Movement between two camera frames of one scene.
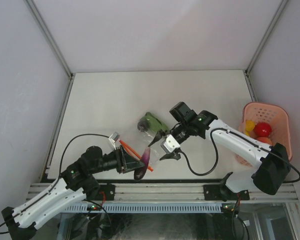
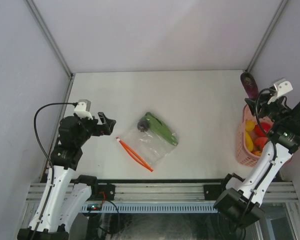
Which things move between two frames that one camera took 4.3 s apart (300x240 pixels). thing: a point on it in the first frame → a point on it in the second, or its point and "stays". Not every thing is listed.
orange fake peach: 265,140 stays
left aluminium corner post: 62,60 stays
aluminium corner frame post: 248,69 stays
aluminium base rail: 158,192 stays
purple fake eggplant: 139,173 → 250,84
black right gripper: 171,155 → 259,106
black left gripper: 125,162 → 105,128
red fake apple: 262,129 stays
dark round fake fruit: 142,125 stays
